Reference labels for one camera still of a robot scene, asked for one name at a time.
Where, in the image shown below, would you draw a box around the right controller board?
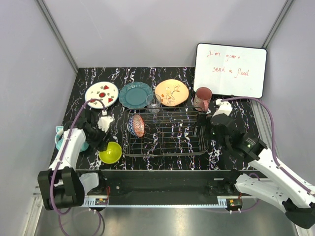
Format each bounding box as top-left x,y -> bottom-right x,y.
227,198 -> 243,208

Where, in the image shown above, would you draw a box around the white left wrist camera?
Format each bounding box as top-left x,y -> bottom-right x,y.
97,110 -> 115,133

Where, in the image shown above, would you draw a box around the blue red patterned bowl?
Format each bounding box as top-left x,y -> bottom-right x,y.
127,114 -> 145,138

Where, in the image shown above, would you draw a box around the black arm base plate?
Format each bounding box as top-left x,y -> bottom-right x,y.
78,169 -> 240,197

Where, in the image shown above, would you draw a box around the controller board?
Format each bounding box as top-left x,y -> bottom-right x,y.
227,198 -> 243,208
95,196 -> 109,206

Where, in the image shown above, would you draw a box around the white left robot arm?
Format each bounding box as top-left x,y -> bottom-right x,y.
37,111 -> 115,210

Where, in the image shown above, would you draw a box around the white watermelon pattern plate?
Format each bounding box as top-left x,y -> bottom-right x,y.
85,82 -> 119,109

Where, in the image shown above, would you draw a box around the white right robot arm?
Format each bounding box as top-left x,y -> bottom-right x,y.
195,113 -> 315,229

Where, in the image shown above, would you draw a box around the yellow green bowl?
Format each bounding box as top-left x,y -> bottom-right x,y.
98,142 -> 122,164

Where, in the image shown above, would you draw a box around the white dry erase board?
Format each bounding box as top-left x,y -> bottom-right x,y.
193,43 -> 267,98

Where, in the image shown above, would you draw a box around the teal cat ear headphones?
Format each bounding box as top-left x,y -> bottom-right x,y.
54,126 -> 89,152

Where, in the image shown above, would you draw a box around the black wire dish rack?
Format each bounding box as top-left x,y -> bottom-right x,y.
122,107 -> 208,157

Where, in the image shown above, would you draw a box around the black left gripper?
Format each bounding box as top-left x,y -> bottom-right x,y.
86,121 -> 113,151

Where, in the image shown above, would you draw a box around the left controller board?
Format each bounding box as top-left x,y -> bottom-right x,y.
95,196 -> 109,206

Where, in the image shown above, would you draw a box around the teal scalloped plate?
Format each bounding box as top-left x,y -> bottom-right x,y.
119,82 -> 153,109

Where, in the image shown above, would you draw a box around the orange bird pattern plate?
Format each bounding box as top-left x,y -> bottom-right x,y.
155,79 -> 189,107

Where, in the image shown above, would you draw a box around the pink ceramic mug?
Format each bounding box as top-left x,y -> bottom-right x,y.
193,87 -> 212,112

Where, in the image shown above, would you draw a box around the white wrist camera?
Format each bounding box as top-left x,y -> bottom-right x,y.
212,99 -> 232,117
97,110 -> 115,133

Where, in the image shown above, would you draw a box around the clear drinking glass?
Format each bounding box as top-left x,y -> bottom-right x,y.
146,94 -> 161,114

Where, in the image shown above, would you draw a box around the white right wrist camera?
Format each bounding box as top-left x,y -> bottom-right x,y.
212,99 -> 232,117

